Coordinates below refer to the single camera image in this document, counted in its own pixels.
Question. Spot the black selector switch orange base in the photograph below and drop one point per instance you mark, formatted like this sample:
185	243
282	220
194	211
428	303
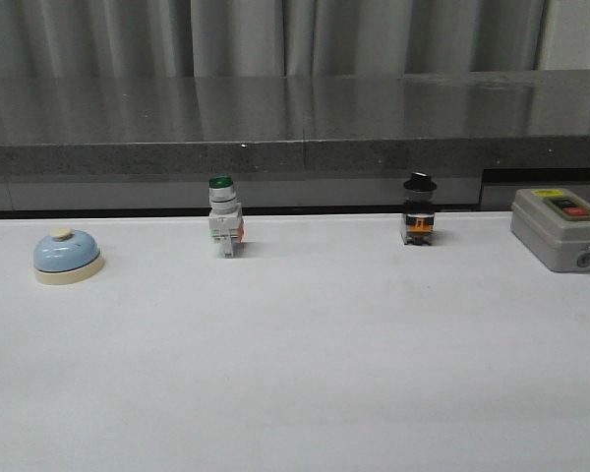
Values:
418	218

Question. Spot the dark grey stone counter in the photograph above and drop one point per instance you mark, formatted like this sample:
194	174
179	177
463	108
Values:
290	144

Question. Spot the blue and cream service bell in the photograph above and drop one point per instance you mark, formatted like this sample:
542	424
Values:
66	256

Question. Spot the green pushbutton switch white base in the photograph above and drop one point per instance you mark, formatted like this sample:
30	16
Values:
225	220

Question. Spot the grey push button switch box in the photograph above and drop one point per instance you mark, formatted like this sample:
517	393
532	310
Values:
554	224

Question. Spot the grey curtain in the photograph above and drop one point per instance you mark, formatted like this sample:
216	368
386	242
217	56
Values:
61	39

